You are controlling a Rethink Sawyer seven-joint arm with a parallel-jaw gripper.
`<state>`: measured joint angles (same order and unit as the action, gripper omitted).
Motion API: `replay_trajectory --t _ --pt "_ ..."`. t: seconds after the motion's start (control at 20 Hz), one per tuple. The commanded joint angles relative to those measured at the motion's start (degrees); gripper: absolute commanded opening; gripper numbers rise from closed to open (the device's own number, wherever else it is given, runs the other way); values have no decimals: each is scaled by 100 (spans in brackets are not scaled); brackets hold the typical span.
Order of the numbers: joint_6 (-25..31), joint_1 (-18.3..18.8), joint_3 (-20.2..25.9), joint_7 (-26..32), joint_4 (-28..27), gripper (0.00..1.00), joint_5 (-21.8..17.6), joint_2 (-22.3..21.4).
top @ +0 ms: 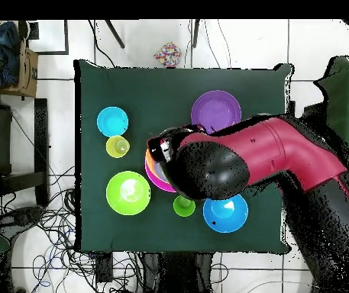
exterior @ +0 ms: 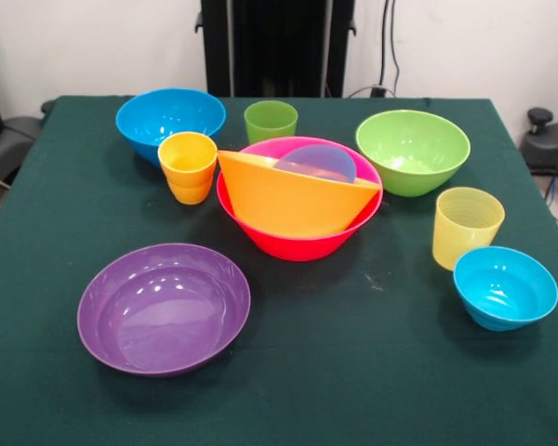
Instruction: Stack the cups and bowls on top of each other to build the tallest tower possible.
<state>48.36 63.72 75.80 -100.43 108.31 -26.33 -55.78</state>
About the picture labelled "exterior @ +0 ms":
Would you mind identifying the large orange plastic bowl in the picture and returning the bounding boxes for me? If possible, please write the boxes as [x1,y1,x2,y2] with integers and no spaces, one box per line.
[217,150,382,241]

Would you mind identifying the black office chair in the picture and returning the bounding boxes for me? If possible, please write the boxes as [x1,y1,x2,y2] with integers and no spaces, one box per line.
[0,99,57,190]

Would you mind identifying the green plastic cup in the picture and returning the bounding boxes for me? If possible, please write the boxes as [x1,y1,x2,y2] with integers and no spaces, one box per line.
[243,99,299,145]

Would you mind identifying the dark green tablecloth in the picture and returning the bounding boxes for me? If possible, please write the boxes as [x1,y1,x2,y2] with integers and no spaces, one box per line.
[0,95,558,446]

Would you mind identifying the large blue plastic bowl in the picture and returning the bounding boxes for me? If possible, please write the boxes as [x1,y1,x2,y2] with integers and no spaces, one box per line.
[115,87,227,167]

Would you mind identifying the black swivel chair base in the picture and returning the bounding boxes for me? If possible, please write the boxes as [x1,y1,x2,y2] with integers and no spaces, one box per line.
[520,107,558,208]

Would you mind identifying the yellow-orange plastic cup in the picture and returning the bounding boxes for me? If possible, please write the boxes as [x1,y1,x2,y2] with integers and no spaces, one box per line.
[157,131,219,187]
[166,174,215,206]

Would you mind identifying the green plastic bowl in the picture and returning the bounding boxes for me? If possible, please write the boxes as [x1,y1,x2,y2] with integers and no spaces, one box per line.
[355,109,472,198]

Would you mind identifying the black hanging cable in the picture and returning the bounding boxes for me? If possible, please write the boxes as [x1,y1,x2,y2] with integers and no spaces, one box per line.
[346,0,402,98]

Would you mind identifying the translucent yellow plastic cup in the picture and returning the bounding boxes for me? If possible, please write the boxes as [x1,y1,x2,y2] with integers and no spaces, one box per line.
[432,186,506,272]

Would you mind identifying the translucent blue ribbed bowl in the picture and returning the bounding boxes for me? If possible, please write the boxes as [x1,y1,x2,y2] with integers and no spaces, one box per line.
[272,143,360,184]

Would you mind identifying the purple plastic bowl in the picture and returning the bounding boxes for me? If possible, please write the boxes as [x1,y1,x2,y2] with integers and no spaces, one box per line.
[76,243,252,377]

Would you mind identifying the small cyan plastic bowl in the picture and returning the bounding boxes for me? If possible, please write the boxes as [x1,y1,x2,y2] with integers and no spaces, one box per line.
[452,245,558,333]

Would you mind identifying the large pink plastic bowl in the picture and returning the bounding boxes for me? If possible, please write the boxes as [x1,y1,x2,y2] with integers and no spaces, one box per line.
[216,136,384,263]

